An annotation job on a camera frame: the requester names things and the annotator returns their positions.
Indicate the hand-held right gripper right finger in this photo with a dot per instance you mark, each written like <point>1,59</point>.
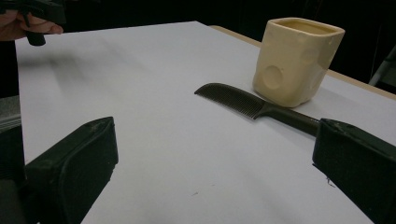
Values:
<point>358,165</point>

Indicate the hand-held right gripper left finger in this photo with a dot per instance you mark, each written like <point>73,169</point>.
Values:
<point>74,168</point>

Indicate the cream ceramic cup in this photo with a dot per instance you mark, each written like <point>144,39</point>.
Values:
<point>292,62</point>

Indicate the black plastic comb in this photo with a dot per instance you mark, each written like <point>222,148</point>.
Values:
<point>236,99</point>

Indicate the white foam board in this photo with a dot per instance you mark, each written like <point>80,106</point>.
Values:
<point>155,93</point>

